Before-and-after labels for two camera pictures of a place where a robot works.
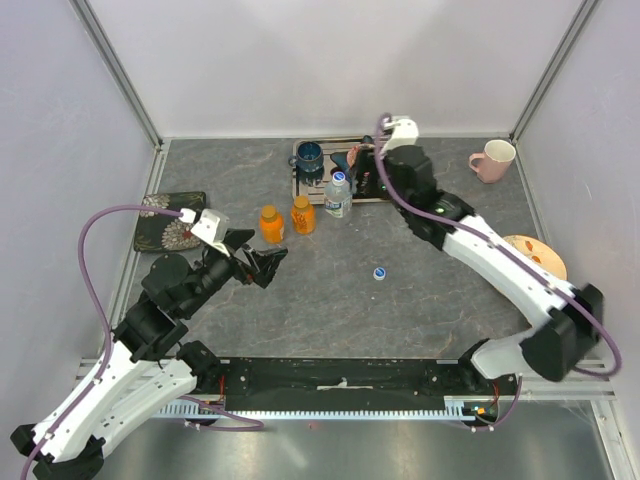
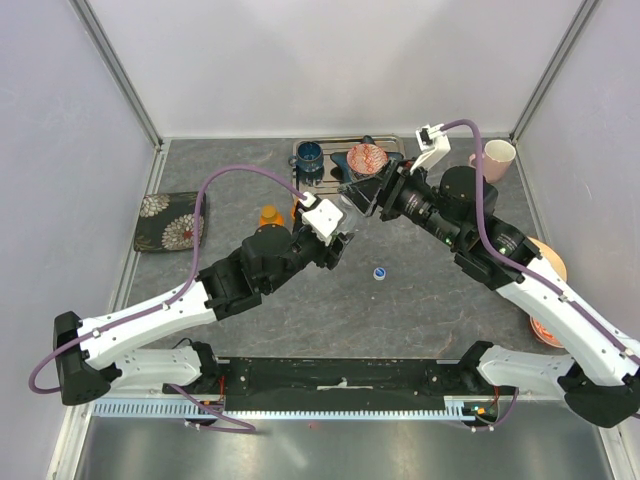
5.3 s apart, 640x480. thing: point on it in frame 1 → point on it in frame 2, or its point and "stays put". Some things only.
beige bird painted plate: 538,252 stays put
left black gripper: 263,267 → 330,257
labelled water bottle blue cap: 337,195 → 349,224
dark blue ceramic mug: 309,156 stays put
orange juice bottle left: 272,226 stays put
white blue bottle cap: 379,273 stays put
